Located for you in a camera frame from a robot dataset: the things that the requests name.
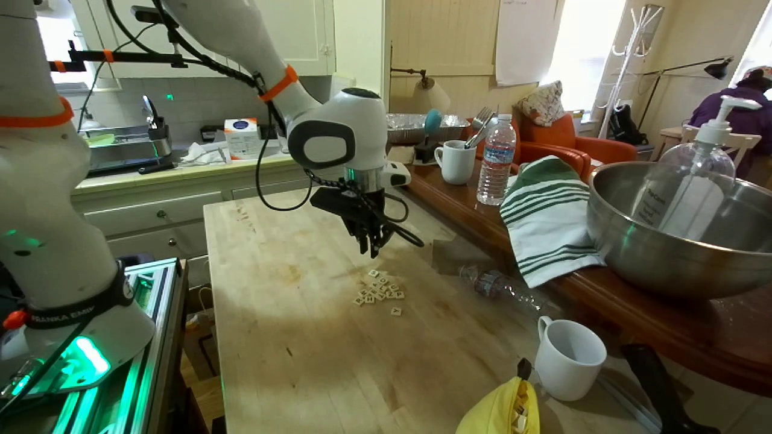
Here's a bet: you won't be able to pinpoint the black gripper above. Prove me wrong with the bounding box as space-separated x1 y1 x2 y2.
341 182 400 261

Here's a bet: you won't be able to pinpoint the black block base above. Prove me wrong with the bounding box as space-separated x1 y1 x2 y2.
412 133 441 167

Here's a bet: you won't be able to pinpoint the white mug holding spoons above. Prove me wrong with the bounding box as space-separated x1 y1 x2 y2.
432 138 479 187

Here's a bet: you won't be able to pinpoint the aluminium foil tray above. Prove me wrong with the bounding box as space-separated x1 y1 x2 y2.
386 110 472 134

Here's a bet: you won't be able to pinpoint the clear plastic wrapper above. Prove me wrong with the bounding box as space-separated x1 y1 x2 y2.
457 263 558 316

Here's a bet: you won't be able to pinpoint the clear plastic water bottle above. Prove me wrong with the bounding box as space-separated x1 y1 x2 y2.
476 112 519 210

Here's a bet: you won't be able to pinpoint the metal spoon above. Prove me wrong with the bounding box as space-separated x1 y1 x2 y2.
464 107 499 152

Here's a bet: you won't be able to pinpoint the desk lamp with pale shade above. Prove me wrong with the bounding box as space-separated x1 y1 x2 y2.
391 64 455 115

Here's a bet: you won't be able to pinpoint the white wipes container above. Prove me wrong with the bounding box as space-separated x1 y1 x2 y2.
222 115 265 161

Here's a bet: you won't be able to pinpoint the green striped white towel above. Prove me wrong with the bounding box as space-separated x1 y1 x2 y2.
498 152 608 291

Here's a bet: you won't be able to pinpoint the white crumpled cloth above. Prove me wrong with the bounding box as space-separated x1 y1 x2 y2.
180 140 231 169

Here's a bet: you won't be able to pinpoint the cream kitchen counter cabinet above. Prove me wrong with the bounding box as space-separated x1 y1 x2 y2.
70 148 323 287

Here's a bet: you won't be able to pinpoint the white upper cabinets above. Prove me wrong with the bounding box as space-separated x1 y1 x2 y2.
70 0 338 82

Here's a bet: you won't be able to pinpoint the patterned cushion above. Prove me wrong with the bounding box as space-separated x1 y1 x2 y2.
521 80 570 128

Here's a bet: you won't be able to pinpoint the empty white mug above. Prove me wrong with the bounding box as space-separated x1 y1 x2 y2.
533 312 611 405

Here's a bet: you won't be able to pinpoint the orange armchair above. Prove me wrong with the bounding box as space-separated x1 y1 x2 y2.
511 107 643 182

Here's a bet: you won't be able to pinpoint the silver counter appliance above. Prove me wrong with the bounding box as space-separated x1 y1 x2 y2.
81 94 177 175

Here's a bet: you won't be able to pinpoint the black bag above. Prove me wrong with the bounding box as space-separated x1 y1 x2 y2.
607 103 648 146

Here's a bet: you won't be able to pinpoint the large steel mixing bowl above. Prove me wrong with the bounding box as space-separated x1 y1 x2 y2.
584 159 772 302

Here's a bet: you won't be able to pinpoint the black rod with orange tape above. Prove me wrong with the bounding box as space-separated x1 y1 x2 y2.
46 39 192 76

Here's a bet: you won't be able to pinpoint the clear pump soap bottle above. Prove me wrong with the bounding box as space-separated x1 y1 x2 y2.
631 94 762 244

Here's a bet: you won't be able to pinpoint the black angled bar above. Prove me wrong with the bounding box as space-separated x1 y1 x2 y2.
620 341 722 434

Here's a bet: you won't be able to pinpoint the white coat rack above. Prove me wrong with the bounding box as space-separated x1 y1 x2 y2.
596 0 669 140

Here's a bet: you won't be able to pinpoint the brown wooden side table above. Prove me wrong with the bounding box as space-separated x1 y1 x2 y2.
400 145 772 398

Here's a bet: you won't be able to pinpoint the black floor lamp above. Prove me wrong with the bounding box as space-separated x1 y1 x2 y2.
636 56 736 141

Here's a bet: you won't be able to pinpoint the purple cloth heap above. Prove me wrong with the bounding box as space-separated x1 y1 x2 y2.
687 64 772 156

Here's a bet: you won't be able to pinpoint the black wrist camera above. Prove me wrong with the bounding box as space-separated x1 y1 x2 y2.
309 186 350 216

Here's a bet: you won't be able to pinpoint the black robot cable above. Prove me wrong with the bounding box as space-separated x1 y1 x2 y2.
105 0 321 214

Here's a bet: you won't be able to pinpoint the orange cable strap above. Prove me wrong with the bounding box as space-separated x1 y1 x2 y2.
257 63 301 106
0 95 78 133

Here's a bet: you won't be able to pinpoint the aluminium frame with green light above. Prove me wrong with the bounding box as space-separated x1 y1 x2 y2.
0 255 193 434

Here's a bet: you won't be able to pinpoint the white wall paper sheet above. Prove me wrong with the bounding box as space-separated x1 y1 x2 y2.
492 0 563 88

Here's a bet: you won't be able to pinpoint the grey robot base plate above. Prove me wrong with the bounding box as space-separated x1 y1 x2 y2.
22 304 160 398

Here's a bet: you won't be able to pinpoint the black camera on rod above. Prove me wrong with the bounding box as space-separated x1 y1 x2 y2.
130 4 183 29

